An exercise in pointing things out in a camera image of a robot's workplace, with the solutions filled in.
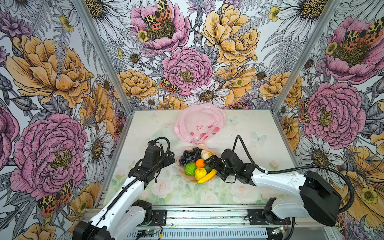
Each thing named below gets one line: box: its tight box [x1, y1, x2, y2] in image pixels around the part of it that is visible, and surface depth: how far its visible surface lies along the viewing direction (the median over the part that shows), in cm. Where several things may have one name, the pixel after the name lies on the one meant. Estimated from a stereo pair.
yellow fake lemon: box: [194, 167, 207, 181], surface depth 81 cm
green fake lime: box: [184, 162, 197, 176], surface depth 85 cm
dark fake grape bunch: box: [179, 147, 203, 168], surface depth 91 cm
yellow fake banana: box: [197, 168, 217, 184], surface depth 81 cm
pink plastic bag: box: [173, 103, 226, 144], surface depth 110 cm
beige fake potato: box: [201, 149, 211, 161], surface depth 93 cm
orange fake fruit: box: [195, 158, 205, 168], surface depth 85 cm
